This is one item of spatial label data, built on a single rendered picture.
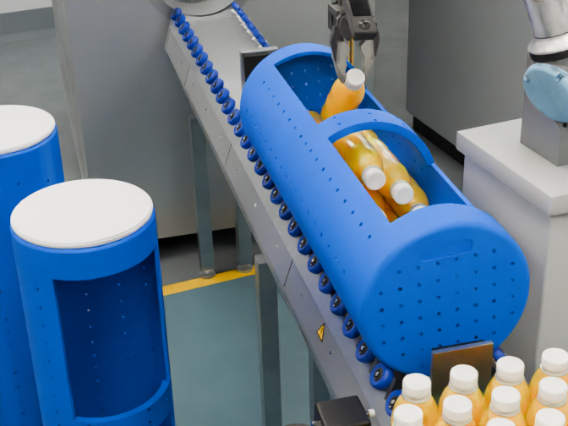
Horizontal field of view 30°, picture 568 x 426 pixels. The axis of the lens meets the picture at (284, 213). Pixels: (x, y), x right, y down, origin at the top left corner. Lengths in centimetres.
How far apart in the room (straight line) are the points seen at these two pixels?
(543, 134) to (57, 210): 95
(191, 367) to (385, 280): 185
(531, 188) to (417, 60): 289
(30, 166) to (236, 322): 133
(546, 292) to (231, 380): 153
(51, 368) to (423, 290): 86
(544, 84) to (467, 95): 268
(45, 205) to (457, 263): 89
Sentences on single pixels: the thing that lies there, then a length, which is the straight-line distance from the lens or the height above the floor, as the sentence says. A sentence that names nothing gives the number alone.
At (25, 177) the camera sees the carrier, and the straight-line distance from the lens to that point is 248.
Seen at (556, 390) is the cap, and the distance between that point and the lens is 152.
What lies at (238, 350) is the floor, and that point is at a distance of 346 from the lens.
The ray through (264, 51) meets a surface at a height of 108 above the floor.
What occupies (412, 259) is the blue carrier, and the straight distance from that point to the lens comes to 162.
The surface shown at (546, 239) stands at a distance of 196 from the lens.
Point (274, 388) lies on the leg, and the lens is 292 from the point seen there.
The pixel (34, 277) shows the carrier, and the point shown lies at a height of 95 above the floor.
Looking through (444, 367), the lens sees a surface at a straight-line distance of 166.
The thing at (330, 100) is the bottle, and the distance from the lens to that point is 224.
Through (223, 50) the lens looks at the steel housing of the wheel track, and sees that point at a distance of 327.
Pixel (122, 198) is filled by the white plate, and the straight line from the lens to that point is 215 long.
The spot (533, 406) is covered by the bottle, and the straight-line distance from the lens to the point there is 154.
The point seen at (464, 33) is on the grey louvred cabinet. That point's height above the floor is 61.
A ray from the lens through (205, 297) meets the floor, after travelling 374.
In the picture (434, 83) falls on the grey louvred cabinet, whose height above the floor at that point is 32.
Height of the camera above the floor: 200
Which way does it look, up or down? 28 degrees down
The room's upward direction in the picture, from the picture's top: 2 degrees counter-clockwise
